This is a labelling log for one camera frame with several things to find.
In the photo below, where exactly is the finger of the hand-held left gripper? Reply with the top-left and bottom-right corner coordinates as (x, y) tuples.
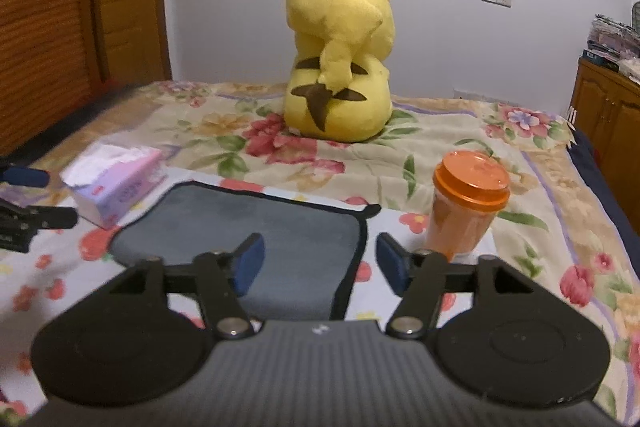
(0, 164), (51, 189)
(0, 199), (79, 254)

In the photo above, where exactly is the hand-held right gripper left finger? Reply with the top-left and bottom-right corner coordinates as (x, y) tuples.
(107, 233), (266, 341)

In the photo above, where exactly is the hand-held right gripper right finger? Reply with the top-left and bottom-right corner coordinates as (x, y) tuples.
(375, 232), (537, 341)

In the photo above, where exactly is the grey towel with black edge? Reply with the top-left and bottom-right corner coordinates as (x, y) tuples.
(109, 180), (383, 322)

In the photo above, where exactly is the pink tissue pack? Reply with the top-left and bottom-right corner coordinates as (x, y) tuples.
(59, 144), (169, 231)

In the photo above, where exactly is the orange cup with lid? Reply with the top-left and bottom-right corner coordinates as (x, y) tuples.
(423, 150), (511, 262)

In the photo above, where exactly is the wooden wardrobe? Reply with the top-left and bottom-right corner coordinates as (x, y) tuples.
(0, 0), (173, 156)

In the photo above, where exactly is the yellow plush toy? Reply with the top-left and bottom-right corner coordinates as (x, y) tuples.
(283, 0), (429, 144)

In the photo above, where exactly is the wooden cabinet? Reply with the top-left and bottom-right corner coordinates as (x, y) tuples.
(569, 57), (640, 228)

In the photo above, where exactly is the stack of books and papers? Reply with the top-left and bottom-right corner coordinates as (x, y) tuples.
(581, 0), (640, 86)

